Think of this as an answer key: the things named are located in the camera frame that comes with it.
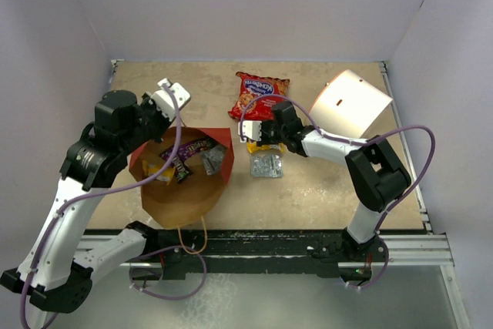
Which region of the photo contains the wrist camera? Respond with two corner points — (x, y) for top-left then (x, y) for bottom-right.
(238, 120), (262, 143)
(150, 79), (191, 122)

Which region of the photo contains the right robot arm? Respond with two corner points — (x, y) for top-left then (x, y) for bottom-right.
(242, 102), (411, 260)

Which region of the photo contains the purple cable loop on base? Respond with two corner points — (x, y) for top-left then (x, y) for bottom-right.
(129, 246), (209, 301)

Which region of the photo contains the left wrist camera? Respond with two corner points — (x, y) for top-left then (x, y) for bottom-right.
(150, 79), (191, 122)

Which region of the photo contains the white cylindrical appliance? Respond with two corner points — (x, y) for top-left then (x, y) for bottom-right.
(309, 69), (392, 139)

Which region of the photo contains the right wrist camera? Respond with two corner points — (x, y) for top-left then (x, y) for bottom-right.
(238, 120), (262, 143)

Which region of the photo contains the red paper bag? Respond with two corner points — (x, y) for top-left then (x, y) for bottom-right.
(140, 127), (234, 233)

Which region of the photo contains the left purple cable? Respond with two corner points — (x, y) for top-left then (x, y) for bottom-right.
(18, 82), (182, 329)

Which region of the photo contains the red cookie snack packet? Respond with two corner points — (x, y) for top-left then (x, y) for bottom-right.
(228, 72), (290, 121)

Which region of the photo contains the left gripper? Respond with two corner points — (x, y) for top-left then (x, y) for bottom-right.
(121, 92), (178, 155)

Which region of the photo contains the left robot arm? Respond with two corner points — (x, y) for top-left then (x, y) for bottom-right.
(1, 84), (191, 328)

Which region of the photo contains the silver blister pack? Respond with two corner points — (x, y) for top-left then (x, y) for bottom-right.
(250, 154), (283, 179)
(200, 144), (226, 176)

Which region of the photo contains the purple candy packet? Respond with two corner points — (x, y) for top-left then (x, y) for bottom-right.
(171, 136), (216, 183)

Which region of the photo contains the yellow snack bar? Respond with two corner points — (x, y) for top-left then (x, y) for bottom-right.
(246, 142), (286, 154)

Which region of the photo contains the yellow snack in bag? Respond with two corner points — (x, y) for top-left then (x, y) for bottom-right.
(142, 160), (176, 185)

